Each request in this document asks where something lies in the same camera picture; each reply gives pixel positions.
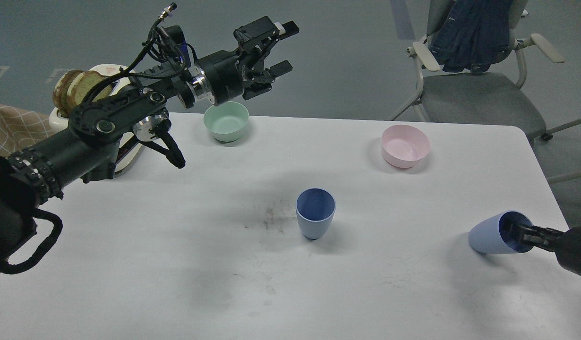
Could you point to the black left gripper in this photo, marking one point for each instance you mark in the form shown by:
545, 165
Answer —
240, 73

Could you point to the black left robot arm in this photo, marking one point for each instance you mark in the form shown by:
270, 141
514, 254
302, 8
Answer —
119, 112

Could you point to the blue cup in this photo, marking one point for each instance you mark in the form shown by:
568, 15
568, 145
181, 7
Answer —
489, 236
315, 209

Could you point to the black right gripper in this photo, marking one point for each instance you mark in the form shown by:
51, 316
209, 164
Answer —
566, 245

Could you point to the cream toaster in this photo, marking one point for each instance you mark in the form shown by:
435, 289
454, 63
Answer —
127, 156

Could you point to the toast slice front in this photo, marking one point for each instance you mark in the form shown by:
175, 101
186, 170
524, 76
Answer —
78, 89

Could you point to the beige checkered cloth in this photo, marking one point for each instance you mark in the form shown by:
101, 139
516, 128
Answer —
18, 129

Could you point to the blue denim jacket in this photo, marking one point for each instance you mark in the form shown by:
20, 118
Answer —
474, 36

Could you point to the toast slice back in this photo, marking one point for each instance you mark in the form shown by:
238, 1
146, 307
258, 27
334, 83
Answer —
59, 94

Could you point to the toast slice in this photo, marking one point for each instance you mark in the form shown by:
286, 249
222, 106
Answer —
78, 89
59, 94

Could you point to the green bowl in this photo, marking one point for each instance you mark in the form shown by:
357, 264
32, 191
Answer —
227, 122

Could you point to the pink bowl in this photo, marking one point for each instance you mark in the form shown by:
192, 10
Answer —
404, 146

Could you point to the grey office chair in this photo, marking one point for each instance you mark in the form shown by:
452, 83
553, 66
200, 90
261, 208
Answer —
494, 97

